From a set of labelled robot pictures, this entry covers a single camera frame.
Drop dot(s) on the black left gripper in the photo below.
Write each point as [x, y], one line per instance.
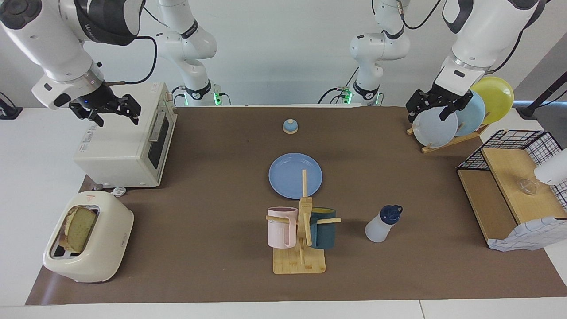
[445, 97]

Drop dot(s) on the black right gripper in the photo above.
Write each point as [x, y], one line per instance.
[98, 99]

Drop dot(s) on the toasted bread slice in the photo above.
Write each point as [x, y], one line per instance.
[79, 228]

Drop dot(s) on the translucent bottle with blue cap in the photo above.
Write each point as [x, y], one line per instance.
[378, 228]

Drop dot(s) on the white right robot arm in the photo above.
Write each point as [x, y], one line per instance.
[44, 40]

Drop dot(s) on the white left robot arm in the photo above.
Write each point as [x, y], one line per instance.
[478, 35]

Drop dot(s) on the pale grey plate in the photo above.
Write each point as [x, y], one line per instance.
[434, 130]

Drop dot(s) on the light blue plate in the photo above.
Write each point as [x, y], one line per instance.
[471, 117]

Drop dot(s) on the wooden plate rack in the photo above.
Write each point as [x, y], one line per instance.
[447, 144]

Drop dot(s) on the yellow plate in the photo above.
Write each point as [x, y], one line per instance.
[496, 97]

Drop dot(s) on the blue round plate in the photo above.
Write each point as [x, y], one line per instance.
[288, 175]

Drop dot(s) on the cream toaster oven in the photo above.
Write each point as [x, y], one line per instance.
[119, 150]

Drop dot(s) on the small white plug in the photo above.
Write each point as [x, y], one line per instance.
[118, 191]

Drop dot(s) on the black clamp base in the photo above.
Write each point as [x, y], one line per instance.
[9, 113]

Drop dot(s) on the wooden two-step shelf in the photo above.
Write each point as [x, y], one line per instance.
[509, 177]

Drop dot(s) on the small clear glass object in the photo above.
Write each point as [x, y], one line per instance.
[529, 186]

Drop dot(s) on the cream two-slot toaster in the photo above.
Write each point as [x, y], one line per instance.
[110, 239]

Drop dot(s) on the white cylinder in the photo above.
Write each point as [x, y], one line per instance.
[553, 170]

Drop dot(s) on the small blue bell wooden knob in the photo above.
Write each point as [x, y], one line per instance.
[290, 127]

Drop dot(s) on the white checkered cloth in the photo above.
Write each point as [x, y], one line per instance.
[531, 232]

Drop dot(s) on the brown table mat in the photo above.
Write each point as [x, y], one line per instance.
[212, 248]

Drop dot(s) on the teal mug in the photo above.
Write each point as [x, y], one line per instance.
[325, 235]

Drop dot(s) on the pink ribbed mug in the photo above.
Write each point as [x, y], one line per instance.
[279, 230]

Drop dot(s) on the wooden mug tree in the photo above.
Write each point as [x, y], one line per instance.
[299, 261]

